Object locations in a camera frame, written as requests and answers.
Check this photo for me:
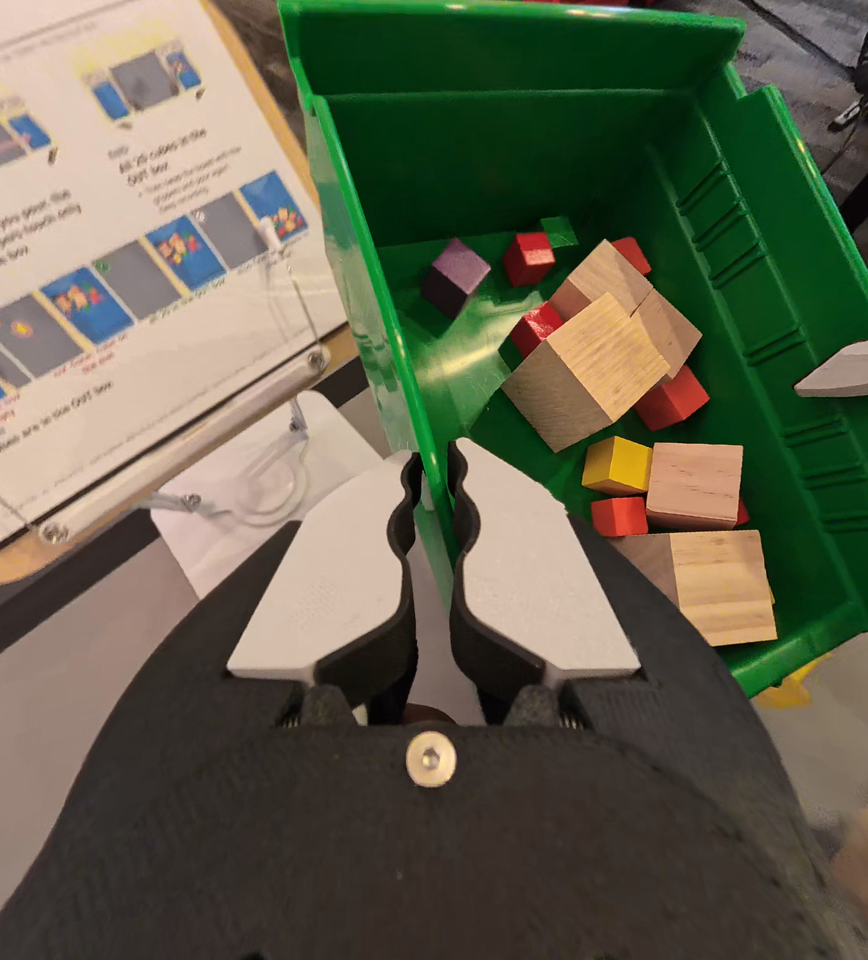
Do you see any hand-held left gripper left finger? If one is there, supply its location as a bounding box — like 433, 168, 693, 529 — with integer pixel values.
226, 450, 425, 708

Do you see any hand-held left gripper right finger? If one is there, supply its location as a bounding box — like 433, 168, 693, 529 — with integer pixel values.
446, 437, 643, 723

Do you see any pile of wooden cubes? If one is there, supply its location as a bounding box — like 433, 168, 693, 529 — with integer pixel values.
420, 216, 779, 648

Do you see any yellow box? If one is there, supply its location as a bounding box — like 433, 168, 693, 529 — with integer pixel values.
752, 648, 836, 710

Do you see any green plastic box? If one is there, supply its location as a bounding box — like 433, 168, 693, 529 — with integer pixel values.
276, 0, 868, 699

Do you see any clear acrylic sheet holder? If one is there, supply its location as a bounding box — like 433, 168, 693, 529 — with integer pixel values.
152, 217, 330, 528

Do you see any printed instruction sheet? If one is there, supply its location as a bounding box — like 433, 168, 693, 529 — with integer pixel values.
0, 0, 349, 560

